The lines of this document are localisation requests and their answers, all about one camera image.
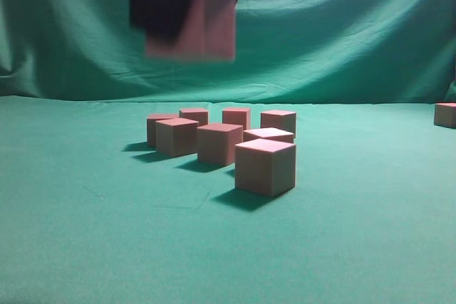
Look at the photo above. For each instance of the carried cube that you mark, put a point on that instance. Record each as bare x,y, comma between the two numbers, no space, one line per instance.
265,167
216,143

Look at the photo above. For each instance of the green backdrop cloth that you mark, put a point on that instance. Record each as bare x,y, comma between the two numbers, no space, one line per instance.
288,51

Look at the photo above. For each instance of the column cube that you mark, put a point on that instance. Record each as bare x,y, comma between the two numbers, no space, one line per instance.
268,133
176,137
208,34
445,115

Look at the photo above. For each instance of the placed cube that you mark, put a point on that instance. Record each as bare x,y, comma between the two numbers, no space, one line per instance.
237,116
197,114
280,119

